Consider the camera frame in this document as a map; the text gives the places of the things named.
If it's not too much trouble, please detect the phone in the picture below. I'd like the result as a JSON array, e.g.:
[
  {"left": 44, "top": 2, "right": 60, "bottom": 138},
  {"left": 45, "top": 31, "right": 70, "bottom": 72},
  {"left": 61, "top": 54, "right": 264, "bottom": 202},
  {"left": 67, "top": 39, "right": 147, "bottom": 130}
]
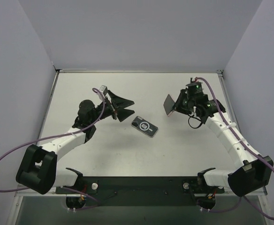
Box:
[{"left": 163, "top": 94, "right": 175, "bottom": 117}]

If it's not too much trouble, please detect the clear phone case black insert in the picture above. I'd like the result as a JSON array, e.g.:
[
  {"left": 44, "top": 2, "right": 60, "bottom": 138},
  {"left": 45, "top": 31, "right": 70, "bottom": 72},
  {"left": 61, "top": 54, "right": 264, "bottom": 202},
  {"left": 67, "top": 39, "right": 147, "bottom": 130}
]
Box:
[{"left": 131, "top": 116, "right": 159, "bottom": 138}]

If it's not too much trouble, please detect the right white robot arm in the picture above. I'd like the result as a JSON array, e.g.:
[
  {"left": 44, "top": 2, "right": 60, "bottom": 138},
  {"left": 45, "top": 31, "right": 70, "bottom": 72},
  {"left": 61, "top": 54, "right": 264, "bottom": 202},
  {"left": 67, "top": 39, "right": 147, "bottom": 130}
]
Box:
[{"left": 173, "top": 81, "right": 274, "bottom": 197}]

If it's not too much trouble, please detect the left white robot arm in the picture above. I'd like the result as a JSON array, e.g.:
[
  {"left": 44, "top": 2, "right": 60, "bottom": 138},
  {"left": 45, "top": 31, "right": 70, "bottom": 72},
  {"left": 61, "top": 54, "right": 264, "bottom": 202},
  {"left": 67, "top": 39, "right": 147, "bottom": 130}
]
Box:
[{"left": 15, "top": 88, "right": 134, "bottom": 195}]

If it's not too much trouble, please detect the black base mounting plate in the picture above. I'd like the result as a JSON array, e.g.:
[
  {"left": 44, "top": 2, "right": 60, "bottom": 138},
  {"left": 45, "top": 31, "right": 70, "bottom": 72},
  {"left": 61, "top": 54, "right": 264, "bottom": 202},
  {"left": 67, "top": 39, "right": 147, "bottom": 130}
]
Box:
[{"left": 54, "top": 177, "right": 226, "bottom": 207}]

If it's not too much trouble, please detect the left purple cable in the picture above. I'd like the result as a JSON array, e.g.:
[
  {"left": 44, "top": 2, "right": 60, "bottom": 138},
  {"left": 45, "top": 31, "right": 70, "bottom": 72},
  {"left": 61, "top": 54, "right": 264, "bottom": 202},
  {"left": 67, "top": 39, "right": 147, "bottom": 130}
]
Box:
[{"left": 0, "top": 88, "right": 106, "bottom": 210}]

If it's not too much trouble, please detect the purple cable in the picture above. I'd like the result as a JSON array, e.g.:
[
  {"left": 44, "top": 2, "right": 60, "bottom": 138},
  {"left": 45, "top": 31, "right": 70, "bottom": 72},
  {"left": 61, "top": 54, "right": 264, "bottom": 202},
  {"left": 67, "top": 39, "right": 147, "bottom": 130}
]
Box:
[
  {"left": 0, "top": 88, "right": 106, "bottom": 210},
  {"left": 194, "top": 76, "right": 274, "bottom": 221}
]

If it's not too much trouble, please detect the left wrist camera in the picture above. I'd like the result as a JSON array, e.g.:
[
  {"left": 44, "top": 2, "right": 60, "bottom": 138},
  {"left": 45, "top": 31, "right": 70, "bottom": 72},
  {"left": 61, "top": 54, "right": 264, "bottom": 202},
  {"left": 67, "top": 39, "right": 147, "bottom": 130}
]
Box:
[{"left": 99, "top": 85, "right": 108, "bottom": 96}]

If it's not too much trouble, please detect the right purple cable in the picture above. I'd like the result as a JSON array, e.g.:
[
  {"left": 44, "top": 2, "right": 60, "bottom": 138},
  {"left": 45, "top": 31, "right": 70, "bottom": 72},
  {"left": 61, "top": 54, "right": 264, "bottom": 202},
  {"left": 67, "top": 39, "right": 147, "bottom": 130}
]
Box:
[{"left": 194, "top": 76, "right": 274, "bottom": 221}]

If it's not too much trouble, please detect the aluminium table frame rail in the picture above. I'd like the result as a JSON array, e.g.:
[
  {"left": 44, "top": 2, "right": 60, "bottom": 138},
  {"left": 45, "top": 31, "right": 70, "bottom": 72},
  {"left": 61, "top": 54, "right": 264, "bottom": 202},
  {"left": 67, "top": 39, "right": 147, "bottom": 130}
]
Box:
[{"left": 217, "top": 70, "right": 268, "bottom": 196}]

